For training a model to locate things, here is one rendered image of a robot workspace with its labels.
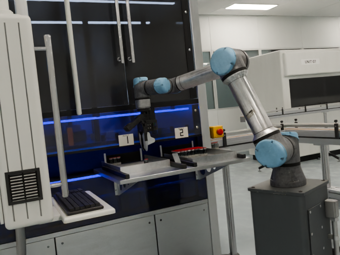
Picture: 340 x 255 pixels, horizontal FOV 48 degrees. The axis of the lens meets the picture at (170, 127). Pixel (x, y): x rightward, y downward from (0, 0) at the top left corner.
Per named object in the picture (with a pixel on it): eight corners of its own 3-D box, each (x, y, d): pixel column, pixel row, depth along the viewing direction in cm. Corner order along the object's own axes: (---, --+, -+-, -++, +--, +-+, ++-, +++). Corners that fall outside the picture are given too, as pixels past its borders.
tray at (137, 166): (101, 167, 209) (101, 161, 209) (145, 160, 220) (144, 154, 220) (120, 174, 179) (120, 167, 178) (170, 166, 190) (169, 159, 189)
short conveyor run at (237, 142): (204, 156, 239) (202, 131, 238) (193, 155, 253) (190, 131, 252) (288, 142, 268) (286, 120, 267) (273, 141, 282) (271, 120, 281)
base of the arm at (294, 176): (312, 181, 165) (310, 159, 165) (296, 188, 155) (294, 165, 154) (281, 179, 176) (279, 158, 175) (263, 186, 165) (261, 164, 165)
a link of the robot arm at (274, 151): (300, 156, 155) (240, 43, 165) (288, 162, 143) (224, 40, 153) (274, 167, 162) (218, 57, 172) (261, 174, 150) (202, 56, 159)
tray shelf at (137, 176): (93, 172, 207) (93, 169, 207) (203, 154, 237) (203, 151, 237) (120, 184, 164) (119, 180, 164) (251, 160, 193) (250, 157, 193)
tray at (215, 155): (164, 159, 215) (163, 153, 215) (204, 153, 226) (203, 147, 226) (193, 165, 185) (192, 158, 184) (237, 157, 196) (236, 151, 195)
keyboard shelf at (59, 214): (31, 206, 177) (30, 200, 177) (90, 195, 188) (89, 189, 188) (41, 230, 136) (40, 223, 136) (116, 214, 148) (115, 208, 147)
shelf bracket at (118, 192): (115, 195, 204) (112, 171, 204) (120, 194, 206) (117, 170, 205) (136, 207, 174) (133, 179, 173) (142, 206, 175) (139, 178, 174)
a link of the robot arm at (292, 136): (304, 159, 166) (301, 128, 166) (295, 164, 155) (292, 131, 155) (277, 159, 173) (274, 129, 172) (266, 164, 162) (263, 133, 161)
